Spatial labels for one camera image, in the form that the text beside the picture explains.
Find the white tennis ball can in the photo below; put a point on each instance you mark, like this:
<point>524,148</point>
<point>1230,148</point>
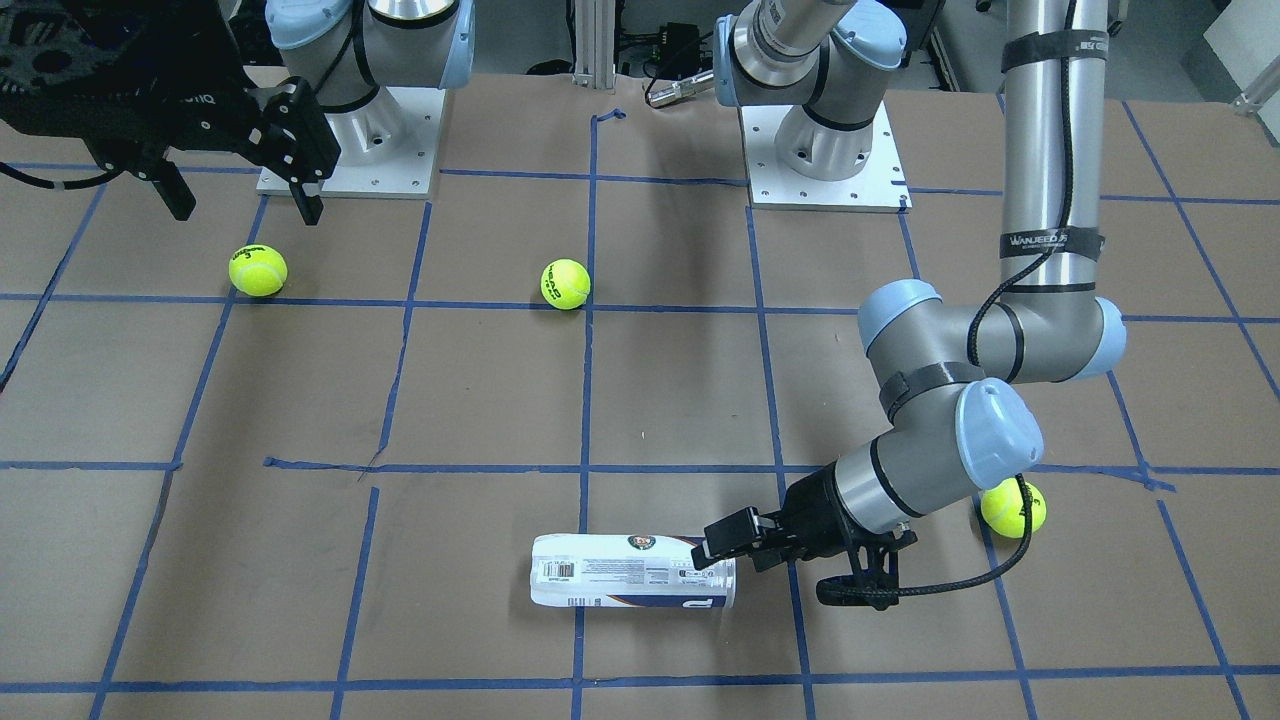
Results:
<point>614,571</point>

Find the silver flashlight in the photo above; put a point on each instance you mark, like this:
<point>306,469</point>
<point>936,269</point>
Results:
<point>680,90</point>

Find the tennis ball middle row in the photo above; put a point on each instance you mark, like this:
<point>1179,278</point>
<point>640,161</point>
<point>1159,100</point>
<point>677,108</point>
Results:
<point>257,270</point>

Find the tennis ball by near base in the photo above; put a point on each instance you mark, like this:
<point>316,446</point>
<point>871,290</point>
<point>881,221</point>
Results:
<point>565,284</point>

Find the tennis ball far centre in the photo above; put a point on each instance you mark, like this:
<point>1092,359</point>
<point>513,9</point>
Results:
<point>1003,509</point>

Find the aluminium frame post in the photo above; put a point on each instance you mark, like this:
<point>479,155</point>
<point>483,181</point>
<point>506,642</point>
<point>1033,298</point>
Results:
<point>594,35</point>

